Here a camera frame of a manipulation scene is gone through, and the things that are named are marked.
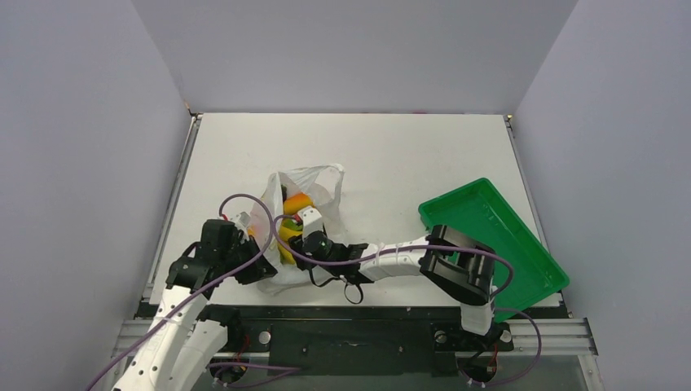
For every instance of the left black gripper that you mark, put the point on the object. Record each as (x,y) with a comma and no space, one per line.
(260,270)

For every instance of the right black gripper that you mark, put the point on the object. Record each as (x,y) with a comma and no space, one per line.
(297,243)

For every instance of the long yellow fake banana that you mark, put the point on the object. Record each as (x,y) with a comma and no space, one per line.
(286,233)

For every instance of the orange yellow fake mango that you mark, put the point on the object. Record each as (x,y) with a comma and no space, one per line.
(296,203)

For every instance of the white plastic bag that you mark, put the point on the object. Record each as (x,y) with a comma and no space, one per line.
(322,183)

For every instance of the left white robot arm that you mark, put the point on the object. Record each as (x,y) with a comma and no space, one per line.
(187,331)

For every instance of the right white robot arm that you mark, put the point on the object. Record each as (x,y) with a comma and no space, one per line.
(459,265)

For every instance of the green plastic tray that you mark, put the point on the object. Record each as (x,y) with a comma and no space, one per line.
(480,211)

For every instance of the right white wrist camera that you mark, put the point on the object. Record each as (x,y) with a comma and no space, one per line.
(312,220)

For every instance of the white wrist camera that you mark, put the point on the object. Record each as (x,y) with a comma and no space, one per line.
(241,221)
(312,220)

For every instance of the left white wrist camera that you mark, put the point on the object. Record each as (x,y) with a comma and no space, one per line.
(241,221)

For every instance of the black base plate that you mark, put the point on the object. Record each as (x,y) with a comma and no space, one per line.
(355,340)

